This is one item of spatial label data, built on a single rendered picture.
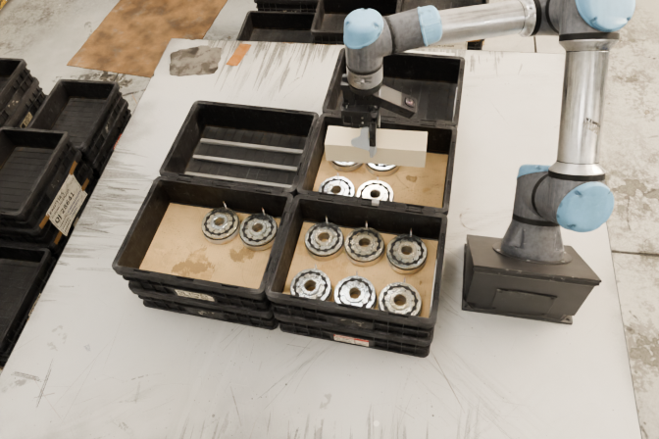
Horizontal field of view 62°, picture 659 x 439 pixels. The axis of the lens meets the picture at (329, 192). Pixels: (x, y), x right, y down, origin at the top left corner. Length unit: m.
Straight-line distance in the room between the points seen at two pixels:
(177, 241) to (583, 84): 1.07
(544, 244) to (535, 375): 0.33
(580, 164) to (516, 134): 0.65
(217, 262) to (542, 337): 0.86
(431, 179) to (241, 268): 0.59
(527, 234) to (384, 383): 0.51
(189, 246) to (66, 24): 2.77
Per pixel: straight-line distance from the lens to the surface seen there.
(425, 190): 1.55
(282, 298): 1.29
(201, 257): 1.51
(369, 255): 1.40
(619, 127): 3.06
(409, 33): 1.10
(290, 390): 1.45
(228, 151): 1.71
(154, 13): 3.91
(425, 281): 1.40
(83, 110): 2.77
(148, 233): 1.57
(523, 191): 1.41
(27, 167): 2.48
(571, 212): 1.26
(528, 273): 1.33
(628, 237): 2.66
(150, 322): 1.62
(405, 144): 1.29
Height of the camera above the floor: 2.08
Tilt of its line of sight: 53 degrees down
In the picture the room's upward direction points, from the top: 7 degrees counter-clockwise
